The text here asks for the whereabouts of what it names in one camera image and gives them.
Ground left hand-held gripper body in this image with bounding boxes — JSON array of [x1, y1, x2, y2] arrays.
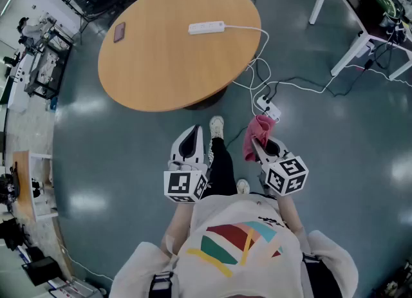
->
[[163, 160, 209, 203]]

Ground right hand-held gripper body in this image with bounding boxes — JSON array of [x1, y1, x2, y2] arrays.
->
[[256, 150, 309, 198]]

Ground pink cloth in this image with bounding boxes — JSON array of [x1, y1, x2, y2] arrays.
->
[[242, 114, 277, 163]]

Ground person's left forearm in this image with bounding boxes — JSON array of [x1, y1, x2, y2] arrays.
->
[[160, 199, 201, 256]]

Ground person's right forearm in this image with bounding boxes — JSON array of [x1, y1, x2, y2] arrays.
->
[[276, 192, 306, 238]]

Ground person's black trousers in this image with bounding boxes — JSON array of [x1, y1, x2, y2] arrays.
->
[[208, 137, 238, 198]]

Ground dark round table base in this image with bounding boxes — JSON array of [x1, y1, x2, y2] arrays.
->
[[183, 84, 230, 111]]

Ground white floor power strip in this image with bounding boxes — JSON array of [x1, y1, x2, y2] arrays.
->
[[256, 95, 282, 120]]

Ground person's white printed shirt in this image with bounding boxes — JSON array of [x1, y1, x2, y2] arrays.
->
[[109, 193, 360, 298]]

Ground dark smartphone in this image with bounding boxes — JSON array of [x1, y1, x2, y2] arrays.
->
[[113, 22, 126, 44]]

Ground black metal shelf cart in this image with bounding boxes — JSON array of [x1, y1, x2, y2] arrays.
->
[[24, 28, 74, 98]]

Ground wooden side desk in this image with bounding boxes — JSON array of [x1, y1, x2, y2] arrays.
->
[[12, 150, 59, 223]]

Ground black box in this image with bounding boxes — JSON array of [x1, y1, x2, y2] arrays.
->
[[21, 256, 62, 287]]

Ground green round bag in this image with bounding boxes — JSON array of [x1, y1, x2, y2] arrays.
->
[[359, 0, 406, 27]]

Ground long white floor cable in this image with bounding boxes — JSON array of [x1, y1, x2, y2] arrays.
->
[[231, 63, 412, 95]]

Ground black floor cable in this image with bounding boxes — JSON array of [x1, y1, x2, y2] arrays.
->
[[263, 60, 374, 103]]

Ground black shoulder strap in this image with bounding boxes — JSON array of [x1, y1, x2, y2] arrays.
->
[[148, 270, 175, 298], [302, 253, 342, 298]]

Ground white power cable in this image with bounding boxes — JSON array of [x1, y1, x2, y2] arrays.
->
[[224, 24, 271, 114]]

